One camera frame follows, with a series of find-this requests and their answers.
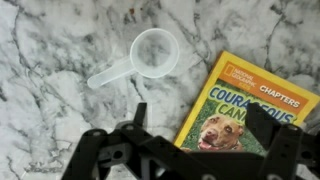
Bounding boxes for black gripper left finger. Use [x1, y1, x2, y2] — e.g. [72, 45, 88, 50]
[133, 101, 149, 130]

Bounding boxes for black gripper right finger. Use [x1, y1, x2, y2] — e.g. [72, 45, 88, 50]
[245, 102, 283, 152]

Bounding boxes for translucent plastic measuring spoon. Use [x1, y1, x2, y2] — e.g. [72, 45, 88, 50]
[86, 27, 181, 90]

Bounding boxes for yellow dog picture book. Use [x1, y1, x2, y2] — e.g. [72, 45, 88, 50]
[173, 50, 320, 158]

